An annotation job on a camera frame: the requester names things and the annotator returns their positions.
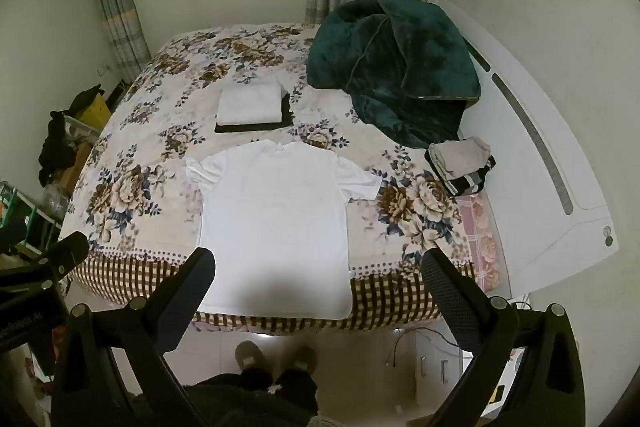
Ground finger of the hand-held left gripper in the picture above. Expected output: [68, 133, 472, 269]
[31, 231, 90, 282]

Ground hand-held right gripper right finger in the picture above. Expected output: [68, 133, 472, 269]
[421, 248, 587, 427]

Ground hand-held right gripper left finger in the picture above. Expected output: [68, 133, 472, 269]
[52, 247, 217, 427]

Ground white t-shirt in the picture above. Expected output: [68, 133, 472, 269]
[185, 140, 383, 320]

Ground pile of black clothes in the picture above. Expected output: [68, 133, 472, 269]
[38, 83, 106, 185]

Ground folded beige clothes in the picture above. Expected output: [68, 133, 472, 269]
[425, 136, 493, 182]

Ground clear plastic bag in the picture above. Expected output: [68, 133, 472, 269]
[40, 183, 71, 224]

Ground green crate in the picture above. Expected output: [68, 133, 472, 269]
[0, 181, 63, 258]

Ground pink floral mattress pad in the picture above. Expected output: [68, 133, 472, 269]
[456, 193, 502, 292]

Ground white bedside cabinet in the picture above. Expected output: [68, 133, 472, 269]
[414, 332, 476, 404]

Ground person's grey slipper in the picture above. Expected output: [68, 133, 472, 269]
[235, 340, 273, 373]
[287, 345, 318, 375]

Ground black and white striped cloth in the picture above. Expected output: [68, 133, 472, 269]
[446, 155, 497, 198]

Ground floral bed sheet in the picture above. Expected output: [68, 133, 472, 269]
[59, 23, 488, 334]

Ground yellow box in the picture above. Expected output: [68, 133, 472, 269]
[70, 91, 113, 134]

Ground white headboard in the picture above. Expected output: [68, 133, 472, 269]
[427, 0, 619, 299]

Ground folded white cloth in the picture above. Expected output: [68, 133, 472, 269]
[217, 82, 285, 125]

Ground dark green plush blanket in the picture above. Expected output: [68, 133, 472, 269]
[305, 0, 482, 150]

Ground black floor cable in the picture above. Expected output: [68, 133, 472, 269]
[387, 326, 473, 367]

